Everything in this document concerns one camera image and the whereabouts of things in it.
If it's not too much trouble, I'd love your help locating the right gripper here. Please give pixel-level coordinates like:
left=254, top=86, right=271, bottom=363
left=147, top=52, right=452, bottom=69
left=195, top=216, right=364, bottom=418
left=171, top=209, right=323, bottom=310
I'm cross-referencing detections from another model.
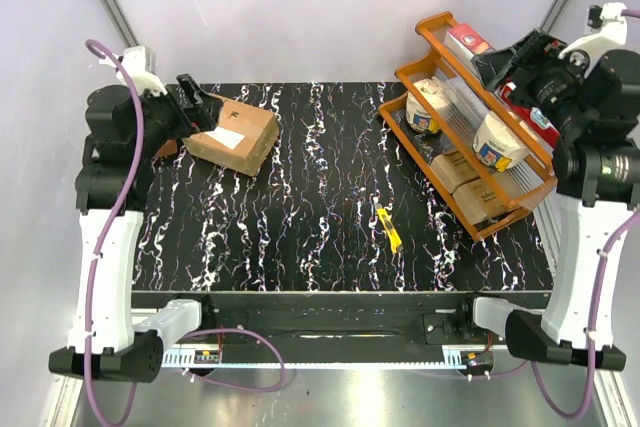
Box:
left=471, top=27, right=593, bottom=135

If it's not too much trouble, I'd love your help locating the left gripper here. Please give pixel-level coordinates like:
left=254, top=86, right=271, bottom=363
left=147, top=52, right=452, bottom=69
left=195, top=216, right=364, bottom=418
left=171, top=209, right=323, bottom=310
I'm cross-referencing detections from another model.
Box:
left=131, top=73, right=223, bottom=159

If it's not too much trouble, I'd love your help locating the brown cardboard express box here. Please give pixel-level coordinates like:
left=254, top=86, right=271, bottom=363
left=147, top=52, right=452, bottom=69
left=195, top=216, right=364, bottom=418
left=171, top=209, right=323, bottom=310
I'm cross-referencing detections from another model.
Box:
left=183, top=94, right=280, bottom=177

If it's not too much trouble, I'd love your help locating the yellow utility knife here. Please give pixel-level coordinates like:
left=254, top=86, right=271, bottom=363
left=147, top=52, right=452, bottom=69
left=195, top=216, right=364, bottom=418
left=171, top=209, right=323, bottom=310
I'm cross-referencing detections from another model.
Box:
left=374, top=203, right=403, bottom=254

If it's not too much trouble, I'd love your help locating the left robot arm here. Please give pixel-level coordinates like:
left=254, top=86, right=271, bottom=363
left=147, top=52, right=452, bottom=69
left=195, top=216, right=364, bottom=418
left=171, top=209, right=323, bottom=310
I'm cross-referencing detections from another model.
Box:
left=48, top=74, right=223, bottom=383

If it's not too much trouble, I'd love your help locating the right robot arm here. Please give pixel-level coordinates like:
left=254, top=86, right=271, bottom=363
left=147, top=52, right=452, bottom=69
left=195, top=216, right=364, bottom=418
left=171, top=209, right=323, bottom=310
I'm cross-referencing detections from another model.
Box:
left=454, top=30, right=639, bottom=371

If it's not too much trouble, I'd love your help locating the red white toothpaste box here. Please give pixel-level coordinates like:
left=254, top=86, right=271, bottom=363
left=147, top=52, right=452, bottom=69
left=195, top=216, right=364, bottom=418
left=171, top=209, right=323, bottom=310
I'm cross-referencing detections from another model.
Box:
left=445, top=23, right=494, bottom=60

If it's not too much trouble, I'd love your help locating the red silver toothpaste box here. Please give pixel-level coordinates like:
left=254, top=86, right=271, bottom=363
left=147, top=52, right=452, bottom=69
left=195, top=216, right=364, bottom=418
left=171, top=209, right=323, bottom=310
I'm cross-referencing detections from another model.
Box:
left=499, top=82, right=560, bottom=149

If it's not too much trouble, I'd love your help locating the red cleaning pad pack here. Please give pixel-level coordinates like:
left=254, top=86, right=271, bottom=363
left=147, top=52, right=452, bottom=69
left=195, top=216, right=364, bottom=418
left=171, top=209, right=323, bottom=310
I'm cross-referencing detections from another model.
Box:
left=154, top=140, right=179, bottom=159

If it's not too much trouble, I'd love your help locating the right toilet paper roll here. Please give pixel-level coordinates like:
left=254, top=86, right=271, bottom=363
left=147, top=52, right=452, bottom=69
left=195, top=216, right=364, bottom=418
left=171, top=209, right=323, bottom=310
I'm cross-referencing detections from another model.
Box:
left=472, top=111, right=529, bottom=172

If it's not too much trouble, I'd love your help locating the orange wooden shelf rack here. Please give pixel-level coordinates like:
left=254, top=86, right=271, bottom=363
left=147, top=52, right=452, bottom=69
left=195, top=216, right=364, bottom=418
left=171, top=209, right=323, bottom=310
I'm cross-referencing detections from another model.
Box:
left=379, top=12, right=557, bottom=240

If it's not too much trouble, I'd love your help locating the upper beige cleaning pad pack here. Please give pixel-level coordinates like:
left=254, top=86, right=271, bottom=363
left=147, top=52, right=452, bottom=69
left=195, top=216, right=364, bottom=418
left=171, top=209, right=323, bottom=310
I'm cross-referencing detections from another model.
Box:
left=430, top=151, right=479, bottom=194

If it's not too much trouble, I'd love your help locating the beige cleaning pad pack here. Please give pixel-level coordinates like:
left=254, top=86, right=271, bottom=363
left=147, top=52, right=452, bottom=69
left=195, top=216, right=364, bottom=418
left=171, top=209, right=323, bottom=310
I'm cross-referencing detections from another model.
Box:
left=430, top=151, right=479, bottom=194
left=453, top=179, right=507, bottom=225

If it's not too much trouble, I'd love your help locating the lower beige cleaning pad pack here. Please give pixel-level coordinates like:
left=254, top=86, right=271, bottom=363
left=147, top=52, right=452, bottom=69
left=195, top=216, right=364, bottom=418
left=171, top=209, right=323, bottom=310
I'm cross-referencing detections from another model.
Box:
left=453, top=179, right=507, bottom=225

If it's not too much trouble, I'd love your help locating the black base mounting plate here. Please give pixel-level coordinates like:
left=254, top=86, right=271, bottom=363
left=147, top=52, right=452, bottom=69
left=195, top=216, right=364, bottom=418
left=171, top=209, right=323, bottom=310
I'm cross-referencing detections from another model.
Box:
left=130, top=289, right=554, bottom=366

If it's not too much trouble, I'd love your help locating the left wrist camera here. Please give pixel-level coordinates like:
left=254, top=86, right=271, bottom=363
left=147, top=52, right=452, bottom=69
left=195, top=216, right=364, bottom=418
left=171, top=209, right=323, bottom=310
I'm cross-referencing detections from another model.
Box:
left=117, top=46, right=168, bottom=97

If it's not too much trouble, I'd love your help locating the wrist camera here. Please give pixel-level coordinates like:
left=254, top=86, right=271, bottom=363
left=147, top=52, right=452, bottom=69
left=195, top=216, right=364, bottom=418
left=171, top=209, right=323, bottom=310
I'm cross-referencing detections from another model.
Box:
left=117, top=46, right=168, bottom=97
left=558, top=2, right=627, bottom=67

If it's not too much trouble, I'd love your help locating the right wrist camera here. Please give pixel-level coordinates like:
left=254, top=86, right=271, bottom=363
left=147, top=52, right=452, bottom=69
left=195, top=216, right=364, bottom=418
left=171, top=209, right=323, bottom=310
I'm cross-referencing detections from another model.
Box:
left=558, top=2, right=627, bottom=67

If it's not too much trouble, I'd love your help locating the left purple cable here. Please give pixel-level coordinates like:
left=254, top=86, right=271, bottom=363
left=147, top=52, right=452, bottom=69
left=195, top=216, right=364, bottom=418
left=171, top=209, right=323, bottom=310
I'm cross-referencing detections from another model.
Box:
left=82, top=38, right=289, bottom=427

